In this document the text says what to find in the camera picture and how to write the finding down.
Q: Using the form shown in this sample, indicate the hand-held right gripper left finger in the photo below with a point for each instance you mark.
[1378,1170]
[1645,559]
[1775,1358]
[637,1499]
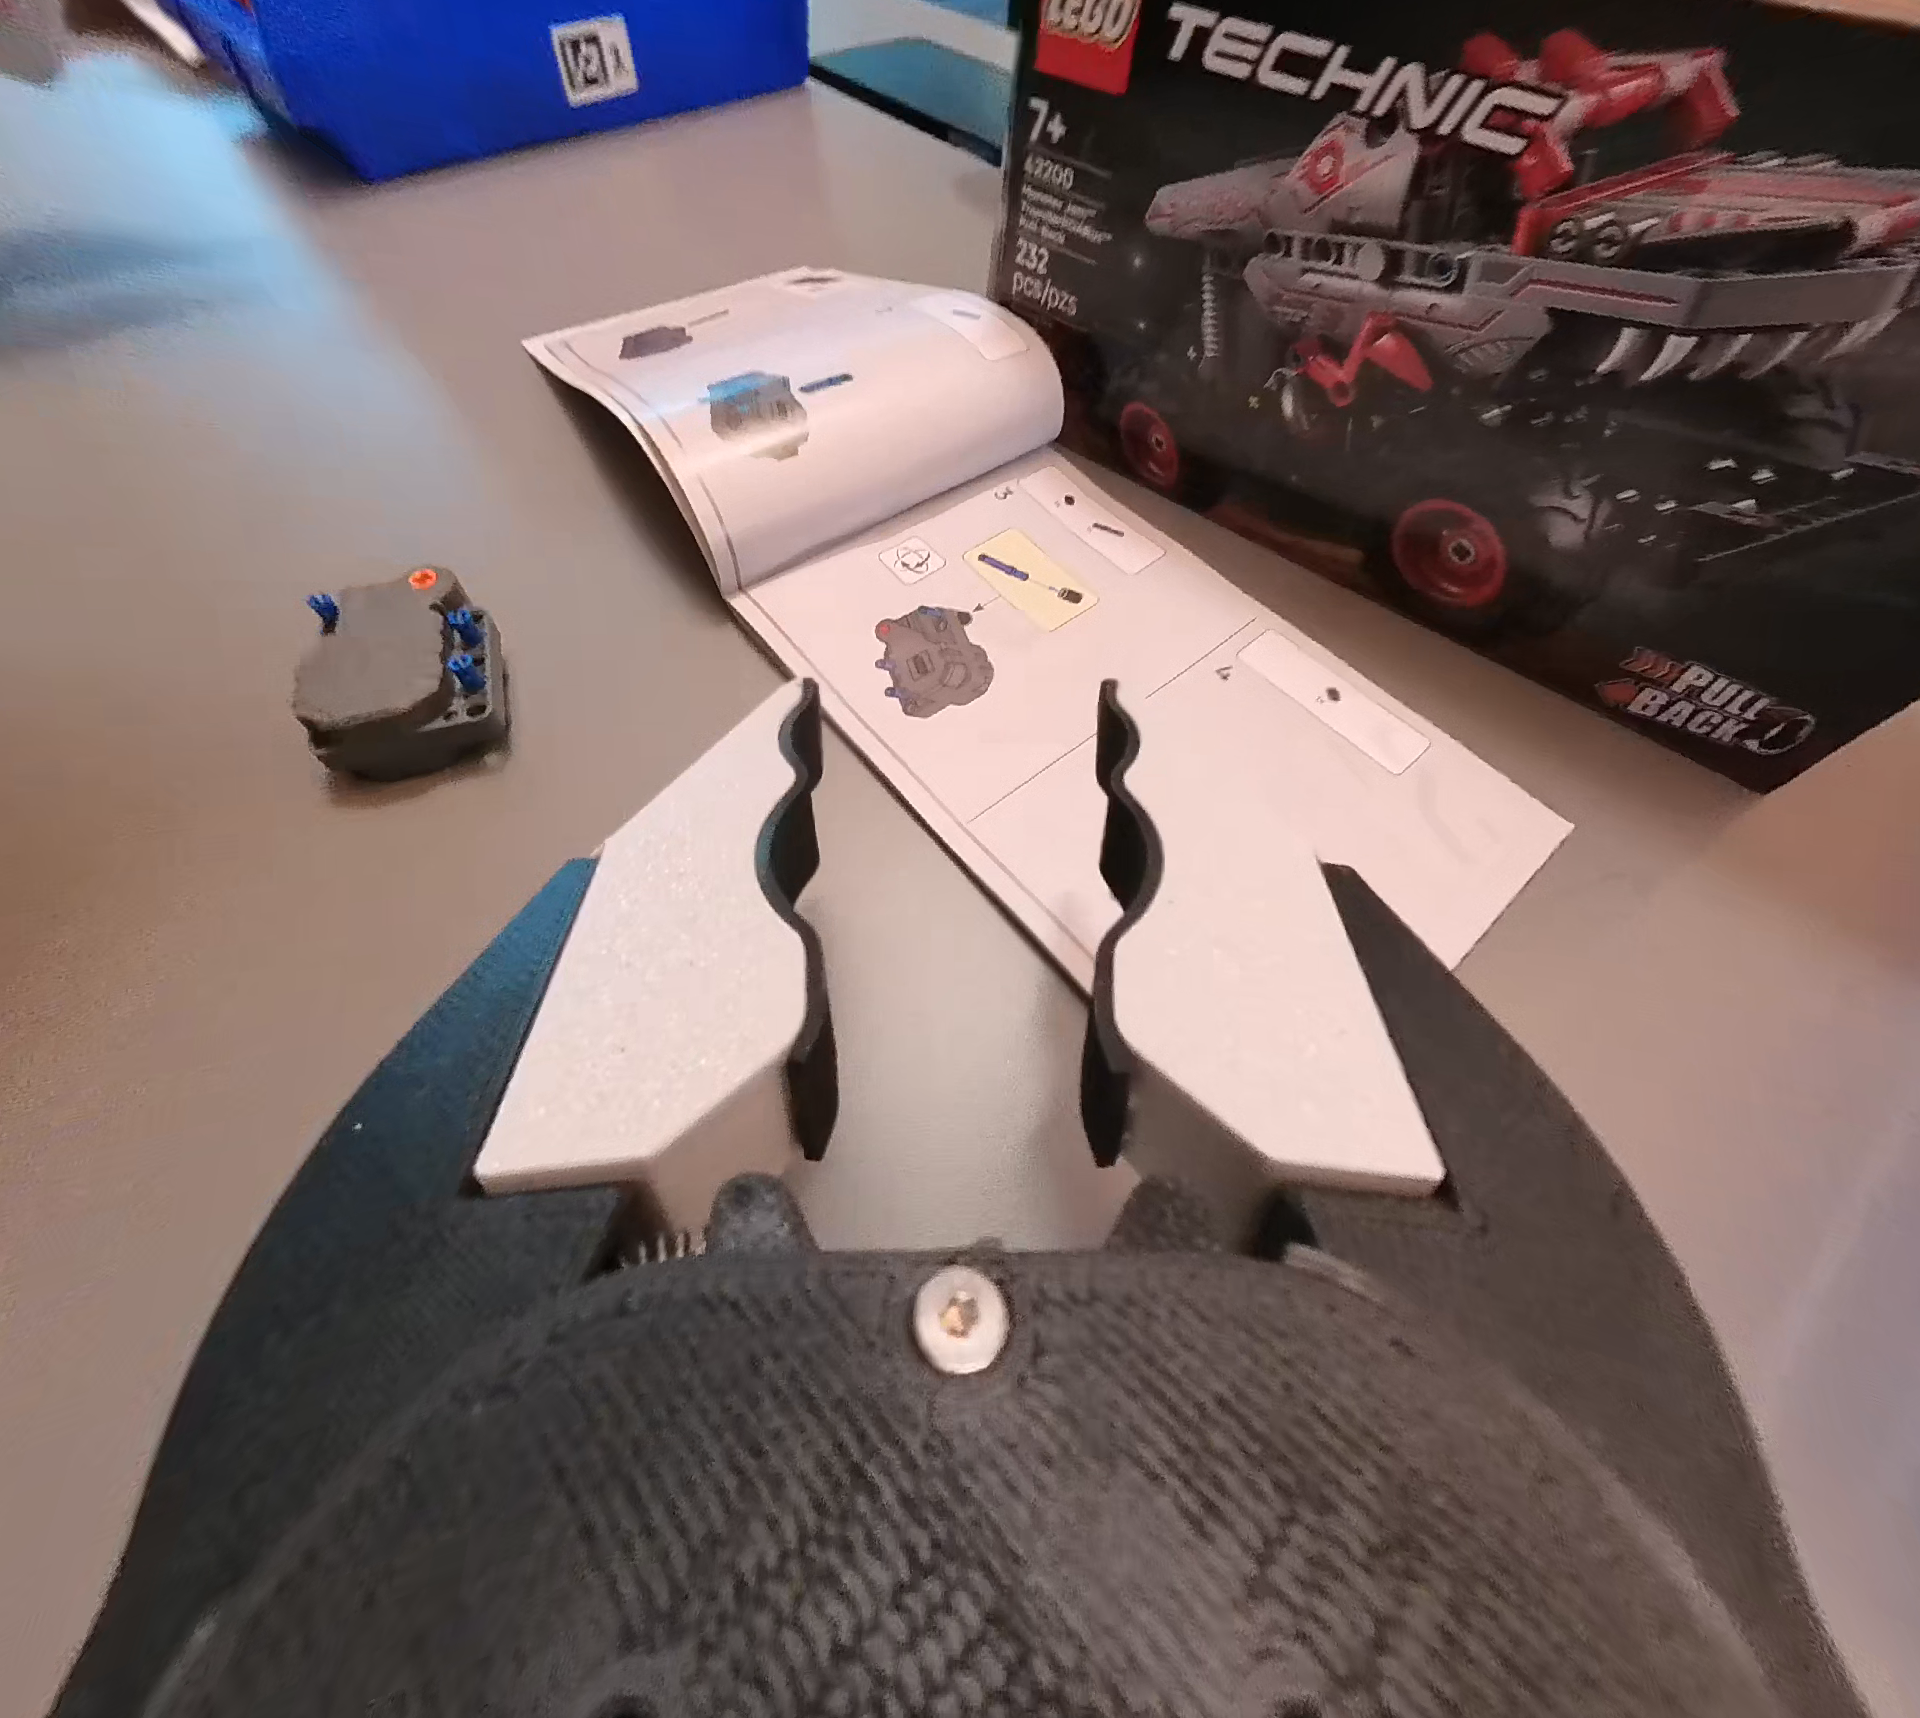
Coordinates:
[674,968]

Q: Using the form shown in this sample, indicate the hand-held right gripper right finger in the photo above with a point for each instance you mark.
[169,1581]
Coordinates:
[1261,998]

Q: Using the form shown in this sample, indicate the grey toy motor block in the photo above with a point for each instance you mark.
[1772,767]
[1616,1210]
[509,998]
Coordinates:
[383,676]

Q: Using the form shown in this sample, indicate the grey desk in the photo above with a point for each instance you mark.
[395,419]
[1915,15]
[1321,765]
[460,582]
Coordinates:
[224,473]

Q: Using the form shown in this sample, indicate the building instruction booklet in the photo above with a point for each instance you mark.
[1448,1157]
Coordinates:
[901,442]

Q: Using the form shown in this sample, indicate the black toy set box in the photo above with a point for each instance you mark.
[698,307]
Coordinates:
[1500,249]

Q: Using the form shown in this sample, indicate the black flat panel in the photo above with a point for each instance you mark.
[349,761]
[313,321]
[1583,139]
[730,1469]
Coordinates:
[901,91]

